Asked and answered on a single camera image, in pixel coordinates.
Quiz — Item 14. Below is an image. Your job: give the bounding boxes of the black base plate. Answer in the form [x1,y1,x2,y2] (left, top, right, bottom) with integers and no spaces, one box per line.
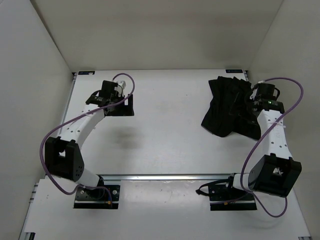
[73,184,121,210]
[195,179,257,212]

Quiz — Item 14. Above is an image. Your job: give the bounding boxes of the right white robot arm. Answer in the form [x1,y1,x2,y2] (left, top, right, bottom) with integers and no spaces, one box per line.
[224,83,302,200]

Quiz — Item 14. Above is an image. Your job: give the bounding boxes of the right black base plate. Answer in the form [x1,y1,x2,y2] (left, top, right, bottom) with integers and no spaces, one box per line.
[195,179,257,212]

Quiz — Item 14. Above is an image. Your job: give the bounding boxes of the blue label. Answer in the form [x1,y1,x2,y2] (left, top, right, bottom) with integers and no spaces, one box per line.
[225,69,243,74]
[77,71,95,76]

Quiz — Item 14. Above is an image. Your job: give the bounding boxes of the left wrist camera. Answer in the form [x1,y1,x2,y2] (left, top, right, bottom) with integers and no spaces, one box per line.
[114,80,126,97]

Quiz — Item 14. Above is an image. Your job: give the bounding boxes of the left blue label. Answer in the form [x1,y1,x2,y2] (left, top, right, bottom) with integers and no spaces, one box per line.
[77,71,95,76]

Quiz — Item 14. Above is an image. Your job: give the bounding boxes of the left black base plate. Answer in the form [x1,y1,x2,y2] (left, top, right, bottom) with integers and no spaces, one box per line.
[73,184,121,210]

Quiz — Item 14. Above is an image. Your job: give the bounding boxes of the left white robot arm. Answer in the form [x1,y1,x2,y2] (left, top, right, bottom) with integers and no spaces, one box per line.
[42,79,134,199]

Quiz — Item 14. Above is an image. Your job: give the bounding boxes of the right blue label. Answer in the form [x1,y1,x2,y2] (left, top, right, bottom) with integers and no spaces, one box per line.
[225,69,243,74]

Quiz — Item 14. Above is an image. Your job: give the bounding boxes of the aluminium rail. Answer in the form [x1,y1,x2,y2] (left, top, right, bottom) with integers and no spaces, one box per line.
[101,173,231,181]

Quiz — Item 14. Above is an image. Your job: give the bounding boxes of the black skirt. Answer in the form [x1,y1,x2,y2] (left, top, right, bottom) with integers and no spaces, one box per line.
[201,76,261,140]

